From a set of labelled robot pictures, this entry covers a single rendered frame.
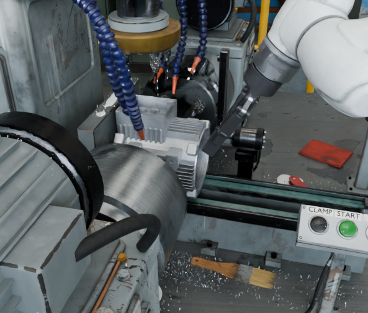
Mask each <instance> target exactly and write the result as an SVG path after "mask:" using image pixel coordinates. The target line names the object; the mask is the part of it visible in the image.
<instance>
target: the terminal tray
mask: <svg viewBox="0 0 368 313"><path fill-rule="evenodd" d="M136 99H137V101H138V105H139V109H140V112H141V118H142V121H143V124H144V128H143V133H144V137H145V142H147V141H148V140H149V141H150V143H151V142H152V141H155V143H157V142H159V143H160V144H162V143H165V141H166V131H167V130H168V128H169V125H170V123H171V121H172V120H173V119H174V118H175V117H177V99H169V98H159V97H153V96H142V95H137V94H136ZM169 100H173V101H169ZM120 109H123V108H122V107H121V106H119V108H118V109H117V110H116V111H115V115H116V123H117V131H118V134H124V135H125V139H127V138H130V140H132V139H133V138H134V139H135V140H137V139H140V141H142V140H141V138H140V136H139V134H138V132H137V131H136V130H135V129H134V128H133V124H132V121H131V120H130V116H127V115H125V114H123V112H122V110H120ZM160 113H162V114H163V115H160Z"/></svg>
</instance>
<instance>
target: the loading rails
mask: <svg viewBox="0 0 368 313"><path fill-rule="evenodd" d="M302 204H304V205H309V206H317V207H324V208H329V209H337V210H341V211H349V212H357V213H361V214H368V196H363V195H358V194H349V193H342V192H337V191H329V190H324V189H315V188H307V187H302V186H294V185H289V184H281V183H273V182H268V181H260V180H255V179H247V178H239V177H234V176H225V175H217V174H212V173H206V175H205V180H204V183H203V186H202V189H201V191H200V193H199V195H198V196H197V198H196V199H191V198H188V197H187V214H186V218H185V219H184V222H183V225H182V227H181V229H180V232H179V235H178V236H177V239H176V240H179V241H183V242H189V243H196V244H200V245H201V248H200V253H201V254H204V255H211V256H216V254H217V250H218V248H224V249H227V250H234V251H238V252H245V253H251V254H255V255H262V256H265V261H264V265H265V266H271V267H275V268H281V264H282V259H283V260H289V261H296V262H299V263H306V264H310V265H317V266H323V267H325V265H326V262H327V261H328V259H329V257H330V255H331V252H327V251H323V250H316V249H312V248H305V247H298V246H295V239H296V233H297V222H298V213H299V210H300V205H302ZM366 260H367V258H363V257H358V256H352V255H347V257H346V261H345V264H344V269H343V273H342V276H341V279H342V280H345V281H350V279H351V272H355V273H361V274H362V272H363V270H364V266H365V263H366Z"/></svg>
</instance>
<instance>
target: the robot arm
mask: <svg viewBox="0 0 368 313"><path fill-rule="evenodd" d="M354 1H355V0H286V1H285V3H284V4H283V6H282V7H281V9H280V10H279V12H278V13H277V15H276V17H275V19H274V22H273V24H272V27H271V29H270V31H269V32H268V34H267V35H266V36H265V37H264V40H263V41H262V42H261V44H260V45H259V48H258V50H257V51H256V53H254V56H253V57H252V59H253V61H252V62H251V64H250V66H249V67H248V68H247V70H246V71H245V72H244V74H243V79H244V81H245V83H246V85H245V86H244V87H243V89H242V90H241V93H240V95H239V96H238V97H237V99H236V101H235V103H234V104H233V105H232V107H231V108H230V110H229V111H228V112H227V114H226V116H225V117H223V121H222V122H221V123H220V126H216V128H215V131H214V132H213V134H212V135H211V136H210V138H209V139H208V140H207V141H206V143H205V144H204V146H203V147H202V149H201V150H202V151H203V152H204V153H206V154H207V155H209V156H210V157H213V156H214V154H215V153H216V152H217V150H218V149H219V148H220V147H221V145H222V144H223V142H224V141H225V140H226V139H228V138H229V137H230V135H231V134H232V133H233V132H234V131H235V129H236V128H237V127H238V126H239V125H240V124H241V123H242V122H243V120H244V119H245V118H246V117H248V116H249V115H250V111H251V109H252V108H254V107H256V105H257V104H258V102H259V100H258V99H259V98H260V96H265V97H272V96H273V95H275V93H276V92H277V90H278V89H279V88H280V87H281V86H282V85H283V83H288V82H289V81H290V80H291V79H292V78H293V77H294V75H295V74H296V72H298V70H299V69H300V68H301V67H302V70H303V72H304V73H305V76H306V77H307V79H308V80H309V82H310V83H311V85H312V86H313V87H314V89H315V90H316V91H317V93H318V94H319V95H320V96H321V97H322V98H323V99H324V100H325V101H326V102H327V103H328V104H329V105H330V106H331V107H332V108H334V109H335V110H337V111H338V112H340V113H342V114H344V115H347V116H349V117H368V17H366V18H362V19H351V20H349V19H348V14H349V13H350V11H351V9H352V7H353V4H354Z"/></svg>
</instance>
